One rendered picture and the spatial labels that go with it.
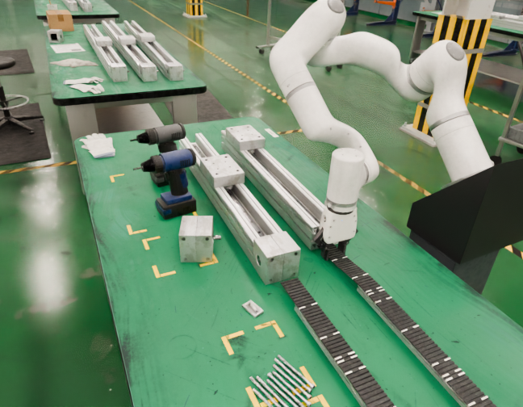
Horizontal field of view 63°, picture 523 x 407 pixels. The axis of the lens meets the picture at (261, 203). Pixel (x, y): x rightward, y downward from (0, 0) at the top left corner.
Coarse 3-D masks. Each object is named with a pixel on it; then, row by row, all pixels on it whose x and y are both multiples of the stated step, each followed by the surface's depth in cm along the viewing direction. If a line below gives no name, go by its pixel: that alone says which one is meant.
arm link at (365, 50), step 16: (368, 32) 127; (320, 48) 125; (336, 48) 128; (352, 48) 126; (368, 48) 125; (384, 48) 126; (320, 64) 131; (336, 64) 130; (352, 64) 129; (368, 64) 128; (384, 64) 128; (400, 64) 134; (400, 80) 135; (400, 96) 141; (416, 96) 138
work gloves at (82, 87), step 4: (68, 80) 267; (72, 80) 268; (76, 80) 269; (80, 80) 268; (84, 80) 268; (88, 80) 269; (92, 80) 266; (64, 84) 262; (76, 84) 261; (80, 84) 261; (84, 84) 263; (76, 88) 256; (80, 88) 255; (84, 88) 254; (88, 88) 254; (92, 88) 252; (96, 88) 252; (100, 88) 254; (84, 92) 251; (96, 92) 250; (100, 92) 251
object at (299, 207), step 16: (224, 144) 188; (240, 160) 172; (256, 160) 162; (272, 160) 163; (256, 176) 159; (272, 176) 158; (288, 176) 152; (272, 192) 148; (288, 192) 148; (304, 192) 143; (288, 208) 138; (304, 208) 139; (320, 208) 134; (288, 224) 140; (304, 224) 130; (304, 240) 132
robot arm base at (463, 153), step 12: (456, 120) 126; (468, 120) 127; (432, 132) 133; (444, 132) 128; (456, 132) 126; (468, 132) 125; (444, 144) 129; (456, 144) 126; (468, 144) 125; (480, 144) 126; (444, 156) 130; (456, 156) 126; (468, 156) 124; (480, 156) 124; (456, 168) 127; (468, 168) 124; (480, 168) 123; (456, 180) 123
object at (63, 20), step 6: (48, 12) 410; (54, 12) 413; (60, 12) 414; (66, 12) 415; (48, 18) 402; (54, 18) 401; (60, 18) 403; (66, 18) 405; (48, 24) 418; (54, 24) 403; (60, 24) 405; (66, 24) 408; (72, 24) 410; (66, 30) 410; (72, 30) 412
